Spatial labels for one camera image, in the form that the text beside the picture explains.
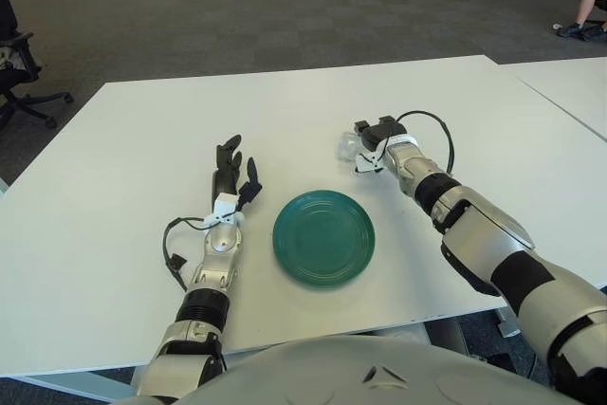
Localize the empty black office chair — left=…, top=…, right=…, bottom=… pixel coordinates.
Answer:
left=0, top=0, right=75, bottom=131

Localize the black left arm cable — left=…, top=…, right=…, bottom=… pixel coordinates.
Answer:
left=161, top=216, right=214, bottom=292

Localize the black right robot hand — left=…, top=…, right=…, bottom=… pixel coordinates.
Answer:
left=353, top=115, right=421, bottom=176

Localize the grey robot torso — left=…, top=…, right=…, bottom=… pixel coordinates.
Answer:
left=111, top=333, right=584, bottom=405

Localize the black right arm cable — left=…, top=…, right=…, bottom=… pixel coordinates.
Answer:
left=396, top=110, right=455, bottom=174

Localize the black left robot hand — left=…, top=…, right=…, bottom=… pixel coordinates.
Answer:
left=204, top=134, right=264, bottom=229

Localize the green round plate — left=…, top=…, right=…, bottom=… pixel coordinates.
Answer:
left=271, top=190, right=377, bottom=289

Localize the seated person in shorts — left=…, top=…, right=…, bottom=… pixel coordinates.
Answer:
left=557, top=0, right=607, bottom=39

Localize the clear plastic water bottle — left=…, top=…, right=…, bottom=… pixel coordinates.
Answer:
left=334, top=132, right=369, bottom=164

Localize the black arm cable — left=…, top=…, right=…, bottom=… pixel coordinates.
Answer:
left=161, top=216, right=214, bottom=292
left=396, top=110, right=455, bottom=174

